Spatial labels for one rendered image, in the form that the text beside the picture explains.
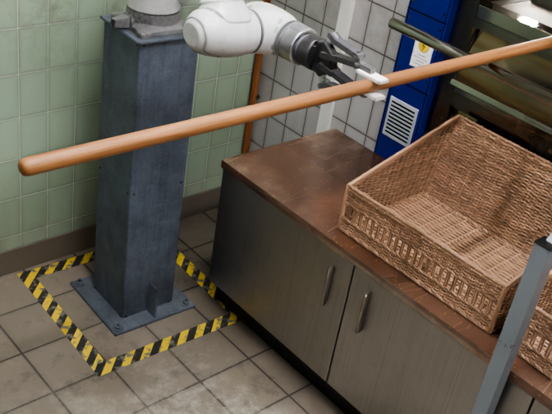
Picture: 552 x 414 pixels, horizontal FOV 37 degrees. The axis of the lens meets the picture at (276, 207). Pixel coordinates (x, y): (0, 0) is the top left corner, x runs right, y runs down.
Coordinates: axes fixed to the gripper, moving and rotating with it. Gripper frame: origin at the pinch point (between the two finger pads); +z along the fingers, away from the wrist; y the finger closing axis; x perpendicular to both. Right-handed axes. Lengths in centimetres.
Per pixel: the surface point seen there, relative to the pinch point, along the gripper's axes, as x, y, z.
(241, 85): -73, 65, -120
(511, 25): -80, 3, -18
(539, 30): -80, 2, -9
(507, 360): -20, 55, 42
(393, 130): -77, 50, -47
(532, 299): -21, 38, 42
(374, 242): -31, 58, -11
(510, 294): -36, 51, 30
